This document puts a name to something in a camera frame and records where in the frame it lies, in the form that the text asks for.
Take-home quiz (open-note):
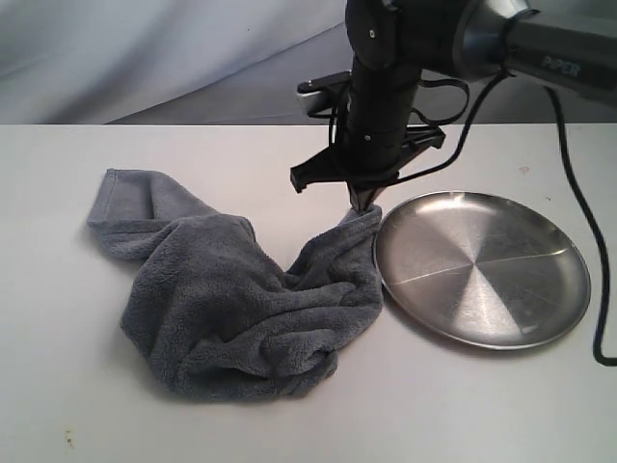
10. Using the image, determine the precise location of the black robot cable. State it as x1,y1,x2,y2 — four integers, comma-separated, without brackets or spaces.
544,86,617,366

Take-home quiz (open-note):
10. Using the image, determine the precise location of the round stainless steel plate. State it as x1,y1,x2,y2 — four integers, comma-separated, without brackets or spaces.
373,191,591,351

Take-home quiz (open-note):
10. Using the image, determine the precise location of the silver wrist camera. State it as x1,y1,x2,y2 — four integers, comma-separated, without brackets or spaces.
296,70,351,119

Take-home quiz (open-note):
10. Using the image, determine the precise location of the grey fleece towel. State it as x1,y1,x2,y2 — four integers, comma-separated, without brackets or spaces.
87,169,384,402

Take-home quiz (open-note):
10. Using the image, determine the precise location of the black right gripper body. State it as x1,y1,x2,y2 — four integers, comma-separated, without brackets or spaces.
290,60,444,193

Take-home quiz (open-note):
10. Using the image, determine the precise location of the white backdrop cloth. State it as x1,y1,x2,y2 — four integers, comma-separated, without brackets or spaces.
0,0,617,125

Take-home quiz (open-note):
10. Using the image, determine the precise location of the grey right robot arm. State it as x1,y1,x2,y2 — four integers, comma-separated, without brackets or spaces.
290,1,616,211

